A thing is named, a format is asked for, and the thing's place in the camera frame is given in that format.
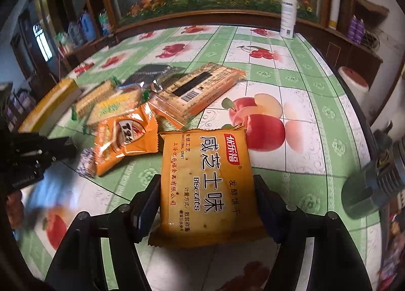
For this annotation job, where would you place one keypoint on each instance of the white stool orange top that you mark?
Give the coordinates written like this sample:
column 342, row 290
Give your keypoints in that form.
column 355, row 83

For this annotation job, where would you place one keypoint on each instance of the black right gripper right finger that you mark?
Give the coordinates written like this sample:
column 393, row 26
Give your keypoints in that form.
column 284, row 223

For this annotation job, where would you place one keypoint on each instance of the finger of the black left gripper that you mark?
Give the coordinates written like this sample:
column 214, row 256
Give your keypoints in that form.
column 56, row 149

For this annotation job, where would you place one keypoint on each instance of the grey cylindrical tool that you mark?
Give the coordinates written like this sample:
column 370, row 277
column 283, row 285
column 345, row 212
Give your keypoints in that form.
column 378, row 181

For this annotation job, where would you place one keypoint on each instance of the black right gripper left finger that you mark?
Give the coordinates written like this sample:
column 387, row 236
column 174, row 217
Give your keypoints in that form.
column 128, row 225

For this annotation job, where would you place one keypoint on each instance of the yellow green cracker pack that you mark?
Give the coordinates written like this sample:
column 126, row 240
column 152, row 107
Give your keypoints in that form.
column 116, row 105

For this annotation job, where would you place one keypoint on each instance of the long orange biscuit pack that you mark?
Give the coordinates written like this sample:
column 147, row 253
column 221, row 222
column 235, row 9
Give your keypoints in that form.
column 194, row 92

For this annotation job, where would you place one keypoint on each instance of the dark silver foil packet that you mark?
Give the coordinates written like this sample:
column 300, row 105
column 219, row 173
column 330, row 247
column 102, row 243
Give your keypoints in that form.
column 154, row 77

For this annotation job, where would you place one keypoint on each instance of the yellow white storage tray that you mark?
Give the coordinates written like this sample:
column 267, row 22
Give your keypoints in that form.
column 51, row 108

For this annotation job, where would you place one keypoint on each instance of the white spray bottle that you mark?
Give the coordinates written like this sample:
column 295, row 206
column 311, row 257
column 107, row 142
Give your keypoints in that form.
column 288, row 18

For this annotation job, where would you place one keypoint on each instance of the purple white candy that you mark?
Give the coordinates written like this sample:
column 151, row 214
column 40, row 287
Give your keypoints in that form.
column 86, row 166

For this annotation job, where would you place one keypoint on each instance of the green label bottle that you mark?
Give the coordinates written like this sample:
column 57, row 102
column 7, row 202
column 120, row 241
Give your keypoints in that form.
column 104, row 22

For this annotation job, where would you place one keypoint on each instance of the purple bottle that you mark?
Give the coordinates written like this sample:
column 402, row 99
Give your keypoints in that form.
column 360, row 31
column 351, row 32

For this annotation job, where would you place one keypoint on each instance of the fruit pattern tablecloth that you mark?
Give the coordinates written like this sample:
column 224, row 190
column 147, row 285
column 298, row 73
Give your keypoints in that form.
column 325, row 140

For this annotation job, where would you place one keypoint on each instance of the orange snack packet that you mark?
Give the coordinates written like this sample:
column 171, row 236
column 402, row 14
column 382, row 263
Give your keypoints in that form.
column 131, row 134

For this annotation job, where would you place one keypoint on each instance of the left hand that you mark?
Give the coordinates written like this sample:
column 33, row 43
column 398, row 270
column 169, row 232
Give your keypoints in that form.
column 15, row 209

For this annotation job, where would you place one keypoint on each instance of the purple bottle right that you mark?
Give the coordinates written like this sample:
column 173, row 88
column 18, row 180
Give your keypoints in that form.
column 360, row 31

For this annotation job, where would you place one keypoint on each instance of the yellow cheese biscuit packet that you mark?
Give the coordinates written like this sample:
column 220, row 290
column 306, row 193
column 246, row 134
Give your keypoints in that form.
column 207, row 190

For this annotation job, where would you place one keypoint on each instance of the green-end cracker pack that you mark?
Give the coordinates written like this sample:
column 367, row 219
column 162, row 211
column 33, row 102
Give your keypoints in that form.
column 84, row 105

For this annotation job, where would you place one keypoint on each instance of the purple bottle left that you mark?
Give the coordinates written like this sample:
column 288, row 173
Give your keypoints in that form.
column 351, row 32

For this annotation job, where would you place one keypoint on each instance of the blue water jug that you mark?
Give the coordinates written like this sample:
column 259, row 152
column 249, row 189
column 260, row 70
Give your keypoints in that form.
column 88, row 27

